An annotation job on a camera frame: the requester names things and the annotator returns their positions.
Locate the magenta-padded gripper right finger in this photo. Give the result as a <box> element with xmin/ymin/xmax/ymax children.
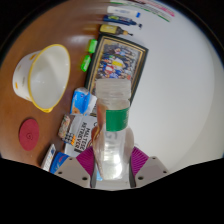
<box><xmin>128</xmin><ymin>146</ymin><xmax>171</xmax><ymax>188</ymax></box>

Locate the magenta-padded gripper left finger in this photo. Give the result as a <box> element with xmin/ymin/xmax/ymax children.
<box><xmin>53</xmin><ymin>145</ymin><xmax>98</xmax><ymax>189</ymax></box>

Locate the clear green-labelled plastic bottle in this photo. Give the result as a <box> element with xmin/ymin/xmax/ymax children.
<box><xmin>91</xmin><ymin>78</ymin><xmax>135</xmax><ymax>181</ymax></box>

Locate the white remote control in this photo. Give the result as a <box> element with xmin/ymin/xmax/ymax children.
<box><xmin>40</xmin><ymin>143</ymin><xmax>57</xmax><ymax>173</ymax></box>

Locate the colourful puzzle cube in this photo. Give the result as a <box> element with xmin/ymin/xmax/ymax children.
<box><xmin>63</xmin><ymin>131</ymin><xmax>76</xmax><ymax>146</ymax></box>

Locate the white paper gift bag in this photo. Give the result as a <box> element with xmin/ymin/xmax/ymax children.
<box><xmin>63</xmin><ymin>114</ymin><xmax>99</xmax><ymax>158</ymax></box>

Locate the small patterned snack packet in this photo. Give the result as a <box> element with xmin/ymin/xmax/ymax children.
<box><xmin>57</xmin><ymin>114</ymin><xmax>72</xmax><ymax>140</ymax></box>

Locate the flat round red coaster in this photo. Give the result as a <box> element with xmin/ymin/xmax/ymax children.
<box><xmin>18</xmin><ymin>118</ymin><xmax>41</xmax><ymax>152</ymax></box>

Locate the blue tissue pack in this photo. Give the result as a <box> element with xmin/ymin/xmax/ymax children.
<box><xmin>69</xmin><ymin>86</ymin><xmax>98</xmax><ymax>116</ymax></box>

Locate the small green packet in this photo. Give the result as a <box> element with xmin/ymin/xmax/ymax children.
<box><xmin>80</xmin><ymin>54</ymin><xmax>92</xmax><ymax>73</ymax></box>
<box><xmin>87</xmin><ymin>38</ymin><xmax>98</xmax><ymax>54</ymax></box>

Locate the framed group photo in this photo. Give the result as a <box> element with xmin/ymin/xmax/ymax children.
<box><xmin>83</xmin><ymin>34</ymin><xmax>150</xmax><ymax>106</ymax></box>

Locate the amber pump bottle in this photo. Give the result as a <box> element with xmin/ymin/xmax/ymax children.
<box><xmin>99</xmin><ymin>23</ymin><xmax>134</xmax><ymax>37</ymax></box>

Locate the dark blue pump bottle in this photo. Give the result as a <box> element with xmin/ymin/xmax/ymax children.
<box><xmin>101</xmin><ymin>14</ymin><xmax>143</xmax><ymax>28</ymax></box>

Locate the white tube bottle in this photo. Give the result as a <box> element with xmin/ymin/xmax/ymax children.
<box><xmin>106</xmin><ymin>5</ymin><xmax>142</xmax><ymax>18</ymax></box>

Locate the white mug with yellow handle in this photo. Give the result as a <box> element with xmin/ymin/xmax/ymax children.
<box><xmin>12</xmin><ymin>43</ymin><xmax>72</xmax><ymax>114</ymax></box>

